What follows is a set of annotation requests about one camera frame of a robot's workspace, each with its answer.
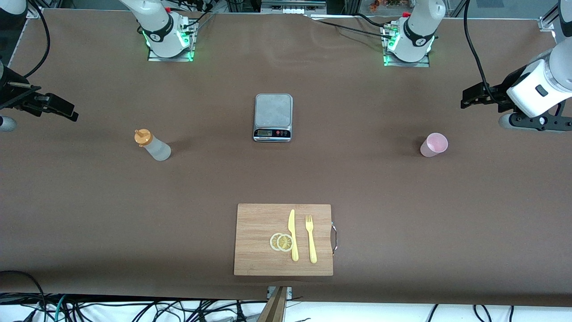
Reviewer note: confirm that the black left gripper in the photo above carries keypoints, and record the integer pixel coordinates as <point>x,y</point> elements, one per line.
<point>499,94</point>

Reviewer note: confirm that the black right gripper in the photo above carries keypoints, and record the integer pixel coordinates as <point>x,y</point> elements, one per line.
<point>10,93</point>

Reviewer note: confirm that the pink plastic cup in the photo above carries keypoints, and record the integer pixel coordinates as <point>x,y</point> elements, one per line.
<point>431,147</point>

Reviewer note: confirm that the sauce bottle with orange cap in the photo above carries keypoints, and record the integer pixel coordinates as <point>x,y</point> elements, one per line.
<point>158,150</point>

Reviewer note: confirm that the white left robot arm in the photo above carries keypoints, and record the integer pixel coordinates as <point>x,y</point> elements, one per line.
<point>418,31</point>

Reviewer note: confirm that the orange background clutter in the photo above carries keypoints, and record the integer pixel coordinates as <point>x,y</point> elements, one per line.
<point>375,5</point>

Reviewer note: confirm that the silver digital kitchen scale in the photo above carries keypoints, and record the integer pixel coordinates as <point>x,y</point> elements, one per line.
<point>273,112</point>

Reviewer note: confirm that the white power strip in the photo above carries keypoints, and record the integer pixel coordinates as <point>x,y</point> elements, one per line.
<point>289,10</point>

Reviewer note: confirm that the yellow plastic fork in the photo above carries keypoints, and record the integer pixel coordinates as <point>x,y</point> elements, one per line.
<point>312,246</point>

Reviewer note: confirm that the wooden cutting board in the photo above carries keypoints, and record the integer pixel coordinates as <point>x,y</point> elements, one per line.
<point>259,223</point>

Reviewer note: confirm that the yellow plastic knife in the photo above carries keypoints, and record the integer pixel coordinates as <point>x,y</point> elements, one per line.
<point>292,237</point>

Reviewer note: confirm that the lemon slice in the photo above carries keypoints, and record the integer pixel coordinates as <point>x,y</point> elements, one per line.
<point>273,242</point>
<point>284,243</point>

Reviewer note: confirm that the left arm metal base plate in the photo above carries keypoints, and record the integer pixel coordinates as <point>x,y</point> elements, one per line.
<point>406,64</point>

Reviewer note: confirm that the aluminium frame corner bracket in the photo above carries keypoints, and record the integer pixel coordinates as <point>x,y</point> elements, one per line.
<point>547,23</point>
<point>35,12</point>

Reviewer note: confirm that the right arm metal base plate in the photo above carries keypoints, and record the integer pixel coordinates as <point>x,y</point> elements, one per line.
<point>170,58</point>

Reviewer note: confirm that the small metal bracket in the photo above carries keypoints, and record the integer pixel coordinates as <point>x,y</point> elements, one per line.
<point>289,293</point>

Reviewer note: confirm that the wooden post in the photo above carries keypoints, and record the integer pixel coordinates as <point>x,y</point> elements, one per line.
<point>275,308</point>

